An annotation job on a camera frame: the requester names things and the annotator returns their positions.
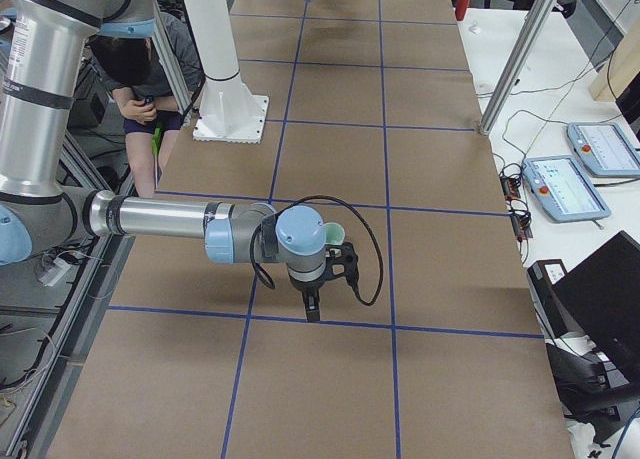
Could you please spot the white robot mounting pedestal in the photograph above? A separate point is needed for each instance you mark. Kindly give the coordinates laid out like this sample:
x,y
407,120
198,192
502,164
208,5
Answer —
x,y
228,111

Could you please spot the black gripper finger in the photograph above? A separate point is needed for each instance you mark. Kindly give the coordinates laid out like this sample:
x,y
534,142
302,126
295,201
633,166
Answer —
x,y
311,302

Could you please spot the black monitor on table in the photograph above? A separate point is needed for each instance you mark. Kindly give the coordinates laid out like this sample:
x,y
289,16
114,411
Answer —
x,y
602,295

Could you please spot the light green plastic cup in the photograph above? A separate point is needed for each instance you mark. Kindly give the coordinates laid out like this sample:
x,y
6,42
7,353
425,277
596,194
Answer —
x,y
334,233

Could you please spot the blue teach pendant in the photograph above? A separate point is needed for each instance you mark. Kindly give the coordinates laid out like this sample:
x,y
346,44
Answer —
x,y
563,189
604,149

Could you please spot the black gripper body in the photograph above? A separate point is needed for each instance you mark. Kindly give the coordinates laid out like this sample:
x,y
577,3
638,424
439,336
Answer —
x,y
305,285

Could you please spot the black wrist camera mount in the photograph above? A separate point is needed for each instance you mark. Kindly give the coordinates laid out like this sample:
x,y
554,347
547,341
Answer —
x,y
342,262

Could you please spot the seated person in grey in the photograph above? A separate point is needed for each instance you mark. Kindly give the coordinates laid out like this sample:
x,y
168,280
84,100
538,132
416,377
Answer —
x,y
131,71

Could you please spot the far blue teach pendant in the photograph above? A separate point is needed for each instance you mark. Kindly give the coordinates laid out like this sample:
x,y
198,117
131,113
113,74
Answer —
x,y
604,149

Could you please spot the black small computer box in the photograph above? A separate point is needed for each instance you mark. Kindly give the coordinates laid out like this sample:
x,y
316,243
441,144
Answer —
x,y
542,277

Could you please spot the brown paper table mat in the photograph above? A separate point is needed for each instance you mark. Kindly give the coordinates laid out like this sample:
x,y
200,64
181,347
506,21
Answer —
x,y
441,355

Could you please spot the aluminium frame post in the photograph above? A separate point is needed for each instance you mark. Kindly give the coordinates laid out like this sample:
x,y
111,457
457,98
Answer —
x,y
533,24

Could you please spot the near blue teach pendant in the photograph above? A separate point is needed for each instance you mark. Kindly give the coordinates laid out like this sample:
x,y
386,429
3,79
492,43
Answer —
x,y
563,189

